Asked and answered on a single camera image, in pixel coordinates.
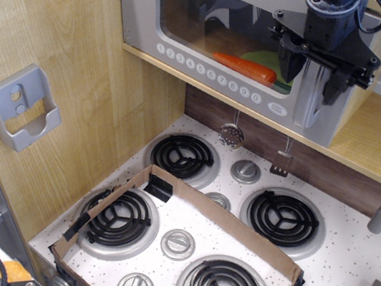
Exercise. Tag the grey toy microwave door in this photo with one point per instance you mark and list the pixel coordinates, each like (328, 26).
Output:
(184, 34)

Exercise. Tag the hanging silver skimmer spoon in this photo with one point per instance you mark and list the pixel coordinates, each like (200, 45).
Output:
(230, 135)

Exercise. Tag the centre grey stove knob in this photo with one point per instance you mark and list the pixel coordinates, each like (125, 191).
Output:
(178, 244)

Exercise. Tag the wooden shelf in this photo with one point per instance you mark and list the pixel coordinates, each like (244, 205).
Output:
(357, 144)

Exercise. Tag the middle small grey knob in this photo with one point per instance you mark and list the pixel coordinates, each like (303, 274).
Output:
(219, 199)

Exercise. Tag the front left black burner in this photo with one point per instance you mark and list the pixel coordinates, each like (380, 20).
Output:
(124, 229)

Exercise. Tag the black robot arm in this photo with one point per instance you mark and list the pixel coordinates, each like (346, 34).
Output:
(328, 34)

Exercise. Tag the cardboard frame on stove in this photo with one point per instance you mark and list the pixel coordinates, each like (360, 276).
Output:
(215, 230)

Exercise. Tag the hanging silver spatula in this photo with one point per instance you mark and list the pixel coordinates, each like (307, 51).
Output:
(283, 159)

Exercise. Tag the grey wall phone holder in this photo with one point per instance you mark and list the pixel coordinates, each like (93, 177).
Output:
(19, 93)

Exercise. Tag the back right black burner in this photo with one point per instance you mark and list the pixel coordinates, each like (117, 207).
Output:
(287, 219)

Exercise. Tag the back grey stove knob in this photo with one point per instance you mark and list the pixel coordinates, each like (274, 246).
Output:
(245, 172)

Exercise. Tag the back left black burner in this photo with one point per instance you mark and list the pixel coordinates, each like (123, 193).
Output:
(188, 157)

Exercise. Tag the orange toy carrot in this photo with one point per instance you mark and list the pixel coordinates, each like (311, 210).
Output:
(254, 71)

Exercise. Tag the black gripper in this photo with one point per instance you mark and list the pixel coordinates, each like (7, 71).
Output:
(328, 33)

